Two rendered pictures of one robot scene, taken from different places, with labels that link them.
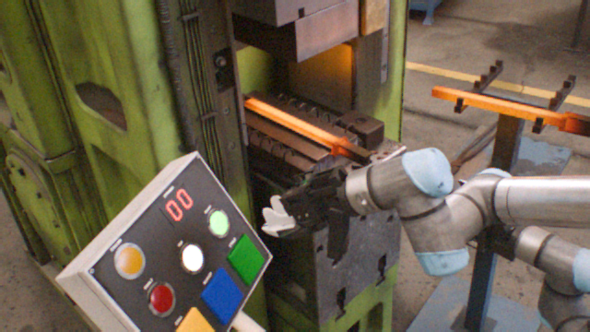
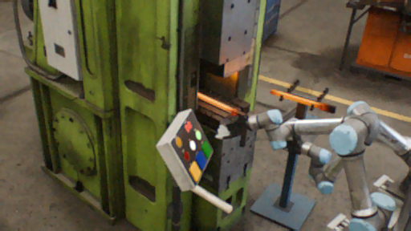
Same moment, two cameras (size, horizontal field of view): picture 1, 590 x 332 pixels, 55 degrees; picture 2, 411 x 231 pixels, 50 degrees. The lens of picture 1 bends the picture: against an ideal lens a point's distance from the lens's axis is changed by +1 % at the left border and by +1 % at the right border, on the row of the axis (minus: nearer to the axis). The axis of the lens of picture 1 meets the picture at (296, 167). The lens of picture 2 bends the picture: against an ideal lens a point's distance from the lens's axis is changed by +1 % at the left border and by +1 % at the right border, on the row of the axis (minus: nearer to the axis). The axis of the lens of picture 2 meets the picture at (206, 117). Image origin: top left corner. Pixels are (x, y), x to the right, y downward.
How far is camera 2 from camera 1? 133 cm
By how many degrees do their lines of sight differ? 9
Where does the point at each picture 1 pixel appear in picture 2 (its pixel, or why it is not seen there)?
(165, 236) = (185, 136)
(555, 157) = not seen: hidden behind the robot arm
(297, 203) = (231, 126)
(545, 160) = not seen: hidden behind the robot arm
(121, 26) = (166, 62)
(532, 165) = not seen: hidden behind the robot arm
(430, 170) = (275, 115)
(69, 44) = (126, 64)
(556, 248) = (314, 148)
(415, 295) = (255, 192)
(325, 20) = (234, 62)
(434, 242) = (276, 138)
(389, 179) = (263, 118)
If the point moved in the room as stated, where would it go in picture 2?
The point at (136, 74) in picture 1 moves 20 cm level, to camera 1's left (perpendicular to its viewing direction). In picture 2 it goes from (168, 79) to (130, 80)
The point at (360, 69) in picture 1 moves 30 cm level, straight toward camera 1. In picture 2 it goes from (240, 80) to (243, 102)
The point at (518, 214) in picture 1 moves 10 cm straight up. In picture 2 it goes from (301, 131) to (304, 113)
